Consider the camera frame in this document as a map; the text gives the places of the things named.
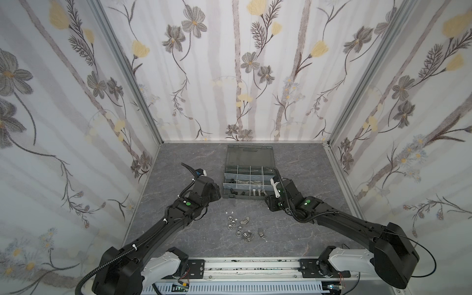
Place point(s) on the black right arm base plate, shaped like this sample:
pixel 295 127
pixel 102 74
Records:
pixel 313 269

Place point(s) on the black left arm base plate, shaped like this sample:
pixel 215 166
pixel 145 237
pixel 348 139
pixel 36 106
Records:
pixel 194 269

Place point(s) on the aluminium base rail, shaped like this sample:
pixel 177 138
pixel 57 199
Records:
pixel 259 268

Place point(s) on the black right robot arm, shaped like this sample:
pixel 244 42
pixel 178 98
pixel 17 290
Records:
pixel 392 256

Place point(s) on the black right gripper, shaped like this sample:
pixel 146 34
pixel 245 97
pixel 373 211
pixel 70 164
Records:
pixel 273 201

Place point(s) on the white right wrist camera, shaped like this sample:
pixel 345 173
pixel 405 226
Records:
pixel 274 182

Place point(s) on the white slotted cable duct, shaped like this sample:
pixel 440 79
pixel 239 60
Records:
pixel 244 288

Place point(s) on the green plastic organizer box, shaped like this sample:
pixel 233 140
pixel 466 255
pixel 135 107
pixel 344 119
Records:
pixel 252 167

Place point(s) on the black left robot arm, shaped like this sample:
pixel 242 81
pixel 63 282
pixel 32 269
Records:
pixel 120 270

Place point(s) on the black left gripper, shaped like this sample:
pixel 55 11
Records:
pixel 208 184

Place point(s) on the silver wing nut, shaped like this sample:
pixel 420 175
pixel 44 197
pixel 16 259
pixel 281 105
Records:
pixel 245 221
pixel 248 236
pixel 261 233

